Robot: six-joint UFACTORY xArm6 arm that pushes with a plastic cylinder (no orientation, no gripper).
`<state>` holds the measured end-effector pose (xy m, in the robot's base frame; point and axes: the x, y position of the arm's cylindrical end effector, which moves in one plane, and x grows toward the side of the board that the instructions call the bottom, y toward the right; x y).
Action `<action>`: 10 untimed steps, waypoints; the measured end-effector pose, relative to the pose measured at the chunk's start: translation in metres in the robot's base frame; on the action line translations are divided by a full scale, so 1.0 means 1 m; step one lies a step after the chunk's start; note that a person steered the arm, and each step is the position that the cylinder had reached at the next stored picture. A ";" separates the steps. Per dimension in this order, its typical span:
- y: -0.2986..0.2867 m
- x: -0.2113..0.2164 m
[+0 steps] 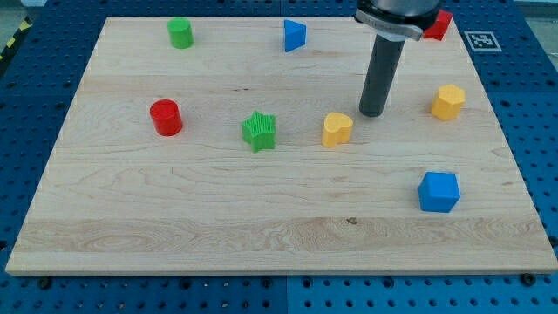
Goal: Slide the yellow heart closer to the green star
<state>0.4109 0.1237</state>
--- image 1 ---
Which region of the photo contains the white fiducial marker tag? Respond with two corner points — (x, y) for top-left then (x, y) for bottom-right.
(465, 31), (501, 51)

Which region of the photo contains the red cube block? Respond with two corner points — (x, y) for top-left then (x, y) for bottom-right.
(423, 10), (453, 41)

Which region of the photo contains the blue triangle block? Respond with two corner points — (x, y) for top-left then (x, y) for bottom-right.
(283, 19), (307, 52)

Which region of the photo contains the red cylinder block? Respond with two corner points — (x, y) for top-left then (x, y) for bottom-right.
(149, 99), (183, 136)

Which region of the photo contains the blue cube block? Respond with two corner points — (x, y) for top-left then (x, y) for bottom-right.
(418, 172), (461, 213)

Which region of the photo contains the yellow heart block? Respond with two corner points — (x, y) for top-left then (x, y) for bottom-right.
(322, 112), (354, 148)

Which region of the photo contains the yellow hexagon block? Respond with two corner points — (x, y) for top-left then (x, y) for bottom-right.
(431, 85), (466, 120)

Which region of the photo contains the green star block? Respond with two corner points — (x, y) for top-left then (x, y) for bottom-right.
(242, 111), (276, 153)

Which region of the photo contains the green cylinder block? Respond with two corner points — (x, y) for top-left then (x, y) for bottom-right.
(167, 17), (194, 49)

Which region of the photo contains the light wooden board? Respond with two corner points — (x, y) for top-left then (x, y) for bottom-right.
(6, 17), (557, 276)

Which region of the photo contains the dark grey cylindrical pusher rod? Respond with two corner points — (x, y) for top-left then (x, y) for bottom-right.
(359, 35), (405, 118)

